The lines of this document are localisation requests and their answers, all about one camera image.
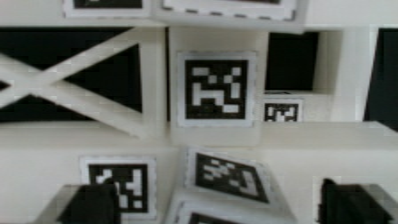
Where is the white chair seat part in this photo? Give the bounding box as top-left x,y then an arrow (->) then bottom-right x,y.
169,27 -> 268,147

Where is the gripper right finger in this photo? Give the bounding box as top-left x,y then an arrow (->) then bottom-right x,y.
318,179 -> 398,224

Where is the small white tagged nut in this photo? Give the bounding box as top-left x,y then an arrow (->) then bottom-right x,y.
163,146 -> 297,224

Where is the long white leg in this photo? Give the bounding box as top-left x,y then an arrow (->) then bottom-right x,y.
0,0 -> 398,27
0,27 -> 398,224

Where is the long white front leg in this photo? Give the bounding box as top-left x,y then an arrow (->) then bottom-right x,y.
0,0 -> 398,27

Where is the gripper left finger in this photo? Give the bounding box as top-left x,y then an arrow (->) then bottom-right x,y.
34,184 -> 121,224

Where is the small white tagged cube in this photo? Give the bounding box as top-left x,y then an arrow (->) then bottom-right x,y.
153,0 -> 309,34

